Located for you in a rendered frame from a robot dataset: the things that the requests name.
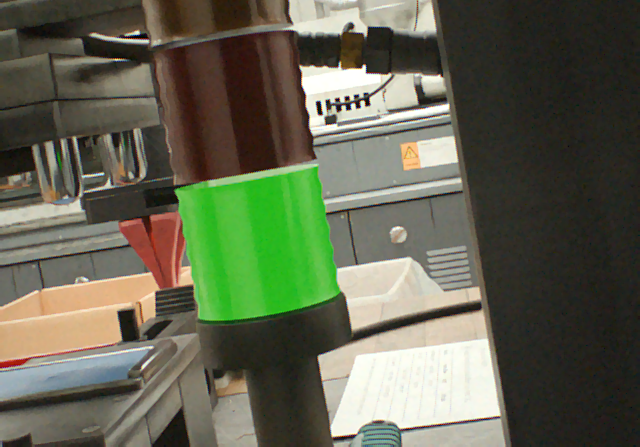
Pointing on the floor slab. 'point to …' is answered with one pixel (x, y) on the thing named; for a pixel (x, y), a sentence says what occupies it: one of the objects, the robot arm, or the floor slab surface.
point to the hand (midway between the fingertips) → (171, 292)
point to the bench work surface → (337, 368)
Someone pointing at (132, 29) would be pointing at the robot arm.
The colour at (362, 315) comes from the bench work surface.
